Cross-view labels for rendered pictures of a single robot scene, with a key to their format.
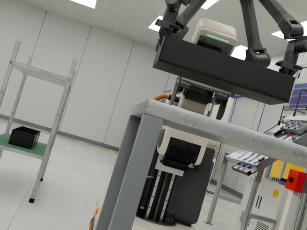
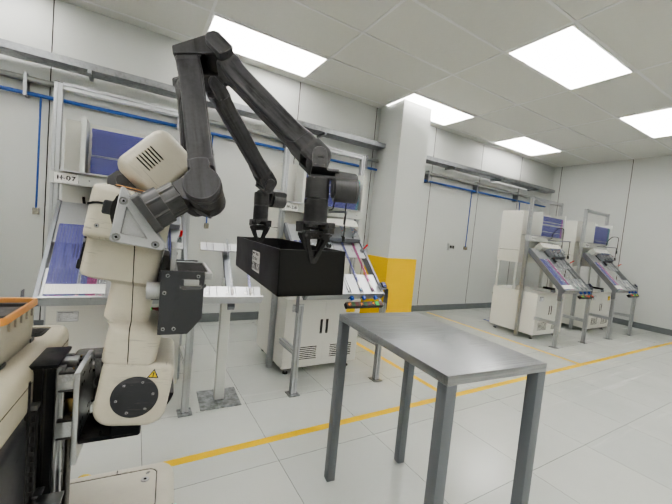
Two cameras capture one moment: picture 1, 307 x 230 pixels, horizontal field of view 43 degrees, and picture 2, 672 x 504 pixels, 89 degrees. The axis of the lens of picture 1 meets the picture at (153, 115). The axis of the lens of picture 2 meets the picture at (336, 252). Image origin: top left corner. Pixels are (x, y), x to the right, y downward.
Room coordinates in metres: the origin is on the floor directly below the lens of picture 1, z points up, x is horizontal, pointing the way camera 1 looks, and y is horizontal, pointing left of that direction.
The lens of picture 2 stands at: (1.85, 0.85, 1.18)
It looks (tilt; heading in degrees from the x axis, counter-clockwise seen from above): 3 degrees down; 251
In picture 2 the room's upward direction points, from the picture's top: 5 degrees clockwise
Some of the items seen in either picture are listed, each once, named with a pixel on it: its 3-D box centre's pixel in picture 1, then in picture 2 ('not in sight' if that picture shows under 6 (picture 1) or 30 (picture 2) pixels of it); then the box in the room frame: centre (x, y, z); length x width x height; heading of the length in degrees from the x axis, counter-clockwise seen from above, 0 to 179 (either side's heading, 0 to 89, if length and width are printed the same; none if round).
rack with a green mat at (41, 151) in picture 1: (31, 120); not in sight; (3.26, 0.97, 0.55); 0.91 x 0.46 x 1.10; 12
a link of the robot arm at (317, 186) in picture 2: (173, 6); (319, 189); (1.63, 0.05, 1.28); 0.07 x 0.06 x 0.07; 171
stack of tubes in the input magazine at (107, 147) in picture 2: not in sight; (139, 160); (2.37, -1.72, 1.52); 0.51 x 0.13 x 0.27; 12
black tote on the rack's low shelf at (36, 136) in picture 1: (25, 136); not in sight; (3.26, 0.97, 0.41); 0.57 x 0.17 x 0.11; 12
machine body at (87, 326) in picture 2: not in sight; (119, 336); (2.45, -1.83, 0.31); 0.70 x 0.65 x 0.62; 12
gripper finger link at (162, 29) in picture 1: (166, 36); (312, 243); (1.63, 0.04, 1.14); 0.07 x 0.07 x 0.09; 7
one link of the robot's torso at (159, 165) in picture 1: (188, 155); (121, 386); (2.08, -0.24, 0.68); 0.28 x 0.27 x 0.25; 97
